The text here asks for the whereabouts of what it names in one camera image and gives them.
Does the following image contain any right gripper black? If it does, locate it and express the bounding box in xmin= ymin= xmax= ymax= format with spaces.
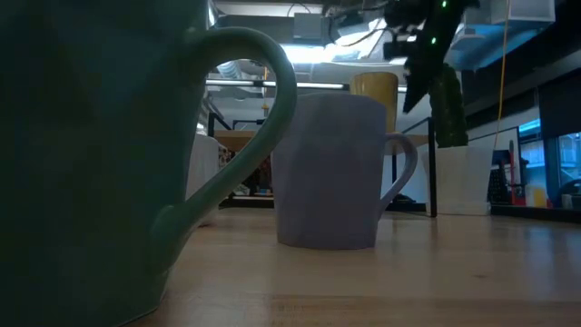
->
xmin=382 ymin=0 xmax=481 ymax=114

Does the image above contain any yellow ceramic mug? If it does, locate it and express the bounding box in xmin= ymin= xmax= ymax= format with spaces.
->
xmin=349 ymin=71 xmax=400 ymax=134

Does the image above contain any lavender ceramic mug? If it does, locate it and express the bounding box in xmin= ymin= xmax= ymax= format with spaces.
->
xmin=271 ymin=93 xmax=419 ymax=252

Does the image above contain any green ceramic mug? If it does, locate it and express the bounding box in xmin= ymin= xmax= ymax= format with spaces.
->
xmin=0 ymin=0 xmax=299 ymax=327

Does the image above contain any cactus plant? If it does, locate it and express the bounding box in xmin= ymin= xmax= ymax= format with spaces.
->
xmin=428 ymin=63 xmax=469 ymax=149

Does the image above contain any white hexagonal plant pot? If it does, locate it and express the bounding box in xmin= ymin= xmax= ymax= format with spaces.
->
xmin=421 ymin=144 xmax=494 ymax=217

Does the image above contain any ceiling light tube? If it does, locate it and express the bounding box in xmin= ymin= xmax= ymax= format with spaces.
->
xmin=205 ymin=79 xmax=347 ymax=91

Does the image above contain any red metal stand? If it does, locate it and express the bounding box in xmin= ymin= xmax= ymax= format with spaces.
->
xmin=492 ymin=139 xmax=527 ymax=206

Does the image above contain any yellow and white container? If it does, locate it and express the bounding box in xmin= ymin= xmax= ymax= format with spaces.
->
xmin=525 ymin=183 xmax=549 ymax=210

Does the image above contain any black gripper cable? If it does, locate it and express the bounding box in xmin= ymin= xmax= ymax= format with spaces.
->
xmin=334 ymin=25 xmax=388 ymax=48

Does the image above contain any hanging yellow cable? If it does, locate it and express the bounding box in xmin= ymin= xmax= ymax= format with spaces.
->
xmin=493 ymin=0 xmax=511 ymax=149

